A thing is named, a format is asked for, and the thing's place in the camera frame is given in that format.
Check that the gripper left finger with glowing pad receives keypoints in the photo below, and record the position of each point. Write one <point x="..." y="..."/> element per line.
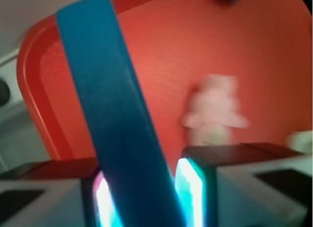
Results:
<point x="65" y="193"/>

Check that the blue rectangular block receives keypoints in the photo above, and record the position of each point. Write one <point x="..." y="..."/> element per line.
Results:
<point x="118" y="120"/>

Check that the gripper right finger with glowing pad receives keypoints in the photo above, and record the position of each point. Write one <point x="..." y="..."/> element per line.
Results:
<point x="245" y="185"/>

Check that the pink plush bunny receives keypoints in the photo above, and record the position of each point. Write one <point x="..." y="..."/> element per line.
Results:
<point x="214" y="111"/>

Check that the red plastic tray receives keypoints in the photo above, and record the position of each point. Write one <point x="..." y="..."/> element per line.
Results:
<point x="174" y="44"/>

